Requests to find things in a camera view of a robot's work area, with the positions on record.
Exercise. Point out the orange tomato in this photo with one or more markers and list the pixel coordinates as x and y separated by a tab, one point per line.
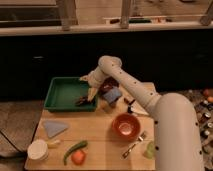
78	157

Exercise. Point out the dark red bowl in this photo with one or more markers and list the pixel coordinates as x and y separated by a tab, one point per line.
108	84

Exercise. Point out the black handled knife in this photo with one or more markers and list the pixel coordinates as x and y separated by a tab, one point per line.
131	109

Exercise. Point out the blue triangular cloth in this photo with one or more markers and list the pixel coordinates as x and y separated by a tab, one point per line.
54	128

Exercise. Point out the wooden window frame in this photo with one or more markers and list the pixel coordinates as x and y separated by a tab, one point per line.
45	17

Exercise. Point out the green chili pepper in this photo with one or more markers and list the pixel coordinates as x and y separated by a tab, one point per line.
74	148

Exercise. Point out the blue sponge block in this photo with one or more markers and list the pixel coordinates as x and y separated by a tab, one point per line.
112	96

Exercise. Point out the dark purple grapes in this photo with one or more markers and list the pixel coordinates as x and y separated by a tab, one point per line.
82	101

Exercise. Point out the orange bowl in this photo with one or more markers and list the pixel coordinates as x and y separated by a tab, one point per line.
126	126

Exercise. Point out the green plastic tray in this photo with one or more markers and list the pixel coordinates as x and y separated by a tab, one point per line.
64	92

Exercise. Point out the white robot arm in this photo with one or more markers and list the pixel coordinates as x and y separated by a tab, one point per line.
176	130

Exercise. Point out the light green vegetable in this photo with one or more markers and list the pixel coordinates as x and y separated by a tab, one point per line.
150	150

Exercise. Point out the metal fork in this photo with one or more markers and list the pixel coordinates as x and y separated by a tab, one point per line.
140	138

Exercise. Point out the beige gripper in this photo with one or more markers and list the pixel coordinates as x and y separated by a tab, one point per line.
94	81

